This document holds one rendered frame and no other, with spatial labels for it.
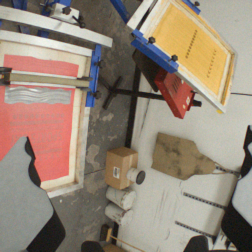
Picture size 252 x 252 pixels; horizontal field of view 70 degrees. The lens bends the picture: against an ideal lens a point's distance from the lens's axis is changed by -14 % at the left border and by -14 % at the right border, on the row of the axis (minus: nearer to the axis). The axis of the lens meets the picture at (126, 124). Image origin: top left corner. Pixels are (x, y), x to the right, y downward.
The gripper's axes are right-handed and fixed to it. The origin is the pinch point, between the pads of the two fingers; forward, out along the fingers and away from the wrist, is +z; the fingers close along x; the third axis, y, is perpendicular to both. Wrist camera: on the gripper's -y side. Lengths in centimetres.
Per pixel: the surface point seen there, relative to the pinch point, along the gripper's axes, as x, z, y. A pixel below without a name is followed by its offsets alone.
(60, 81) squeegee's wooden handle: -32, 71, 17
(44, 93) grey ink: -41, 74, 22
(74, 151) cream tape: -35, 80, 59
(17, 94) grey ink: -50, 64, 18
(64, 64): -34, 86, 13
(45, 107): -42, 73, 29
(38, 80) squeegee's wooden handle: -38, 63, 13
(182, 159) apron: 55, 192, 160
